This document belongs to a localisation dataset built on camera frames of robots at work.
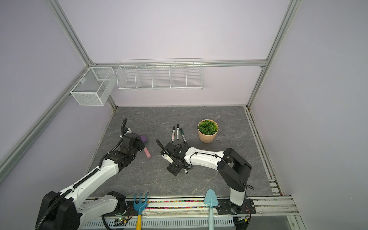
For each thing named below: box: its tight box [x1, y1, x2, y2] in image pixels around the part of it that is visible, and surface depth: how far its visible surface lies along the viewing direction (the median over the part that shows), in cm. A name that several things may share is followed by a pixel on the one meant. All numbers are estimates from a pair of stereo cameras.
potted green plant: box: [197, 119, 219, 144], surface depth 95 cm
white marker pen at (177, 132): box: [176, 124, 180, 141], surface depth 107 cm
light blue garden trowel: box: [204, 188, 219, 230], surface depth 75 cm
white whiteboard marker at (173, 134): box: [171, 126, 175, 143], surface depth 104 cm
